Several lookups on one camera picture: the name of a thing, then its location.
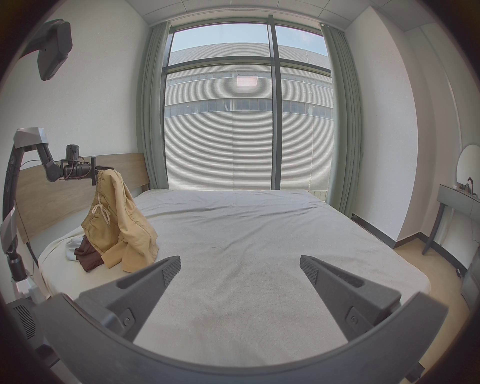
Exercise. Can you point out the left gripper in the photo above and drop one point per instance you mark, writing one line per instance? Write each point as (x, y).
(80, 171)

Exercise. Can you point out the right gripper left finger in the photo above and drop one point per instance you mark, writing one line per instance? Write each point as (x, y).
(138, 303)

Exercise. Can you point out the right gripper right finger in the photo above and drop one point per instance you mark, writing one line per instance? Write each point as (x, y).
(345, 303)

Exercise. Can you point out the tan shorts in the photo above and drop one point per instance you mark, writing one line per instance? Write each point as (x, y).
(116, 221)

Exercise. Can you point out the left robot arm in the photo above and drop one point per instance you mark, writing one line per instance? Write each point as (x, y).
(50, 165)

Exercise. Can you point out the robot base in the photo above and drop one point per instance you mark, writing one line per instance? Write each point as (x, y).
(28, 290)

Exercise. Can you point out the bed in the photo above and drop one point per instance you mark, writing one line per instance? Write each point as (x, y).
(243, 232)

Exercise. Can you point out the brown shorts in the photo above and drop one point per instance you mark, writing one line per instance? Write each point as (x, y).
(88, 258)

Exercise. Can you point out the grey-green curtain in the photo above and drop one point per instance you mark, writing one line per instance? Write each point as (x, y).
(343, 123)
(153, 105)

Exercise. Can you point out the pale grey garment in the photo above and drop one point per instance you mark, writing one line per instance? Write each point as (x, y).
(73, 248)

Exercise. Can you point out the grey dressing table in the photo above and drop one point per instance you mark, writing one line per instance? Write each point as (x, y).
(455, 198)

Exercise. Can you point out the window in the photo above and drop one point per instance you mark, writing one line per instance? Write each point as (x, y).
(275, 112)

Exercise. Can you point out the round mirror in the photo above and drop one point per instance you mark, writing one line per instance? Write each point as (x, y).
(468, 165)

